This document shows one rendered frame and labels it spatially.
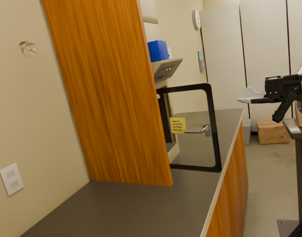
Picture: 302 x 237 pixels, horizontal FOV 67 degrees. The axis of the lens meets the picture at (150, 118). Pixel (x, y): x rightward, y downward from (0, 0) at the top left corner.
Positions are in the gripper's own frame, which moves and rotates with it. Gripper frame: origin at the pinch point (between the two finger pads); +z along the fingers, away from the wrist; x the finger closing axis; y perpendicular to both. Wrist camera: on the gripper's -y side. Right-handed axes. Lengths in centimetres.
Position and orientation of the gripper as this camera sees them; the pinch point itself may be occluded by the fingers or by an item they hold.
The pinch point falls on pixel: (241, 101)
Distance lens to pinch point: 92.5
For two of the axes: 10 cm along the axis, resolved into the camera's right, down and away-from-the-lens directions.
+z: -8.8, 0.7, 4.6
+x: -4.3, 2.8, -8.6
